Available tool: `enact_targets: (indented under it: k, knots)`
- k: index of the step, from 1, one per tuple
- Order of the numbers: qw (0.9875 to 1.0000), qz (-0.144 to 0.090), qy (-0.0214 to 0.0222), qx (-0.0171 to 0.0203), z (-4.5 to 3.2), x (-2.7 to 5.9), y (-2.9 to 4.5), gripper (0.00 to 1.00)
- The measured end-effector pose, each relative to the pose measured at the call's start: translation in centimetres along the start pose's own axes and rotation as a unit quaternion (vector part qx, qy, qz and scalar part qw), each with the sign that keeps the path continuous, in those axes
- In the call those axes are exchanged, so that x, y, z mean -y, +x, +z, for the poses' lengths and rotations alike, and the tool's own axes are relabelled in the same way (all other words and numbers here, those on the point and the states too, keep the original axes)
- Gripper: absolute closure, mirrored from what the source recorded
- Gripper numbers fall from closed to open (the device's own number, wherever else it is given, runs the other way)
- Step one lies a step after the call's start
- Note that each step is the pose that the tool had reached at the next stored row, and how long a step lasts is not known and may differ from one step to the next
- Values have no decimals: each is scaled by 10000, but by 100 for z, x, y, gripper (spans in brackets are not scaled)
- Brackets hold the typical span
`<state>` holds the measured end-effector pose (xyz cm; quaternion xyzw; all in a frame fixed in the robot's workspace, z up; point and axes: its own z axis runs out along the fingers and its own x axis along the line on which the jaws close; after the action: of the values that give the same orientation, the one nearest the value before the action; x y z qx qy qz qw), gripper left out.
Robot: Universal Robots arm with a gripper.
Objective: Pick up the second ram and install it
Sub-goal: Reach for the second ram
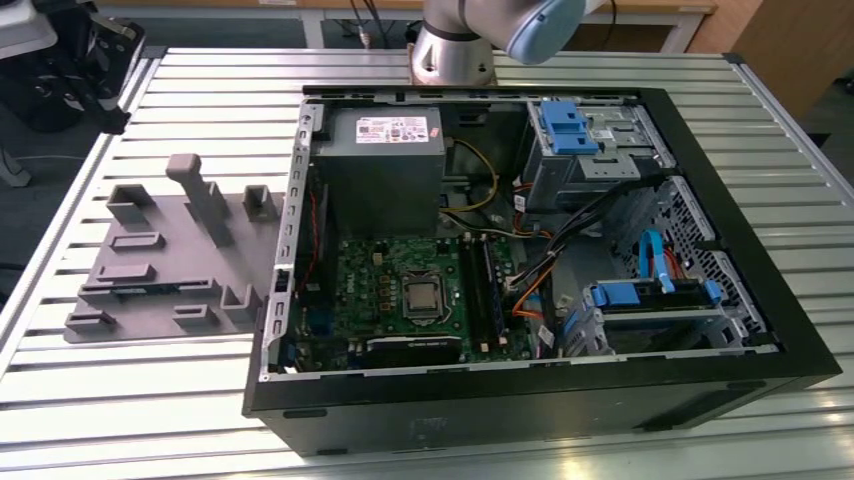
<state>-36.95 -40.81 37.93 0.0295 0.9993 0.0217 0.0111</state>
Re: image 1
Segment grey stand foot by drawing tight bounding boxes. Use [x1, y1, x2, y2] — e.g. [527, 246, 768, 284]
[0, 139, 32, 189]

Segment grey plastic parts rack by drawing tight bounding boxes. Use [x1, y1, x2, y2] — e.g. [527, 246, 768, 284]
[62, 152, 285, 344]

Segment grey power supply unit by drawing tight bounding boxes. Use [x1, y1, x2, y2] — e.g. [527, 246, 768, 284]
[312, 105, 446, 239]

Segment green motherboard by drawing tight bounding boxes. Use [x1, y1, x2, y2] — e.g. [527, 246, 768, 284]
[292, 234, 555, 371]

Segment black CPU socket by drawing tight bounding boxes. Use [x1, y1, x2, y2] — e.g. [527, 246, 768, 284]
[397, 268, 448, 327]

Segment silver CPU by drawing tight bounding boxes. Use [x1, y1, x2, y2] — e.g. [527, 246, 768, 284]
[405, 280, 441, 311]

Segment blue plastic drive carrier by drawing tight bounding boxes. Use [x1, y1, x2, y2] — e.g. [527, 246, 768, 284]
[540, 101, 603, 156]

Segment black graphics card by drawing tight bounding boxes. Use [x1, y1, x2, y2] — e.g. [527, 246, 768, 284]
[362, 335, 463, 369]

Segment grey metal drive cage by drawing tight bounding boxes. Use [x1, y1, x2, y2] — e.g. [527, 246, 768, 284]
[523, 97, 675, 211]

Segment wooden desk white legs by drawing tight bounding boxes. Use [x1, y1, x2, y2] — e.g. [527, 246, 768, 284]
[192, 0, 719, 54]

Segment black open PC case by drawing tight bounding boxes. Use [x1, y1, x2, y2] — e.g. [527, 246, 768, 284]
[240, 83, 843, 457]

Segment blue carrier with black disk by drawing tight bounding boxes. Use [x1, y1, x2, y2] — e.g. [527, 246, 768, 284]
[585, 282, 721, 311]

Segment wooden cabinet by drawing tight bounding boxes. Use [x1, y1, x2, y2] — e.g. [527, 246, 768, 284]
[685, 0, 854, 121]

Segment yellow wire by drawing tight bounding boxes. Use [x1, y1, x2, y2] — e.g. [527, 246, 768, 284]
[442, 139, 500, 214]

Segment black cable bundle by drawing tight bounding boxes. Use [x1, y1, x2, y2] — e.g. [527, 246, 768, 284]
[505, 172, 668, 301]

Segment orange flat cable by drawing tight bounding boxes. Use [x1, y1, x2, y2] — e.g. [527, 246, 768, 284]
[511, 287, 555, 319]

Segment blue flat cable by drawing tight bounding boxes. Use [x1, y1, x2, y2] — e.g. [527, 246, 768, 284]
[637, 229, 675, 294]

